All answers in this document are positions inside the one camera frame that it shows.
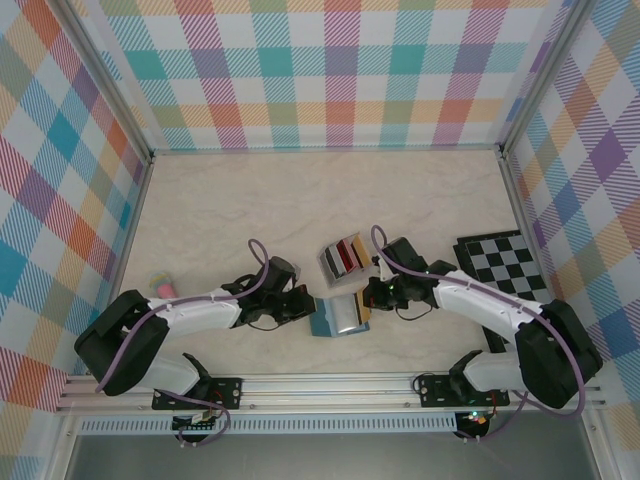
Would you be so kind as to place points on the orange credit card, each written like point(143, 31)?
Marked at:
point(360, 247)
point(363, 310)

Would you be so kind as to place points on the teal tray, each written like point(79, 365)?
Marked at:
point(322, 320)

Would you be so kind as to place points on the silver box of coloured blocks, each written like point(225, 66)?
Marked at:
point(340, 280)

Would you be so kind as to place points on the black credit card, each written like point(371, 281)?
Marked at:
point(333, 261)

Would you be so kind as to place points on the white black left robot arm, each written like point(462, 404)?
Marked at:
point(195, 312)

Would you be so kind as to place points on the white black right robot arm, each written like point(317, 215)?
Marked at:
point(480, 300)

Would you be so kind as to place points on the red credit card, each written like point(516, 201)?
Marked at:
point(345, 255)

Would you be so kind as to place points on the black grey checkerboard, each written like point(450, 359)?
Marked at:
point(500, 260)

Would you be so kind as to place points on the left controller circuit board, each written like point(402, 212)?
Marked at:
point(197, 422)

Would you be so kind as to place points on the controller circuit board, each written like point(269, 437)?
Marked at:
point(197, 422)
point(477, 419)

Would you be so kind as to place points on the right controller circuit board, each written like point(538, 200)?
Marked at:
point(477, 419)

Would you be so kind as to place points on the grey metal panel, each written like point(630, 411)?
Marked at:
point(350, 460)

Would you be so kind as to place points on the aluminium mounting rail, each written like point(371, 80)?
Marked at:
point(325, 387)

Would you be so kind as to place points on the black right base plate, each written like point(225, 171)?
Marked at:
point(432, 390)

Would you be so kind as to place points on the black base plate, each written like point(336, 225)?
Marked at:
point(432, 390)
point(227, 392)

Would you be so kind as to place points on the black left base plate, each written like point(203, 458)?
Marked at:
point(227, 392)

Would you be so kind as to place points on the aluminium floor rail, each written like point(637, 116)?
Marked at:
point(519, 200)
point(325, 149)
point(129, 245)

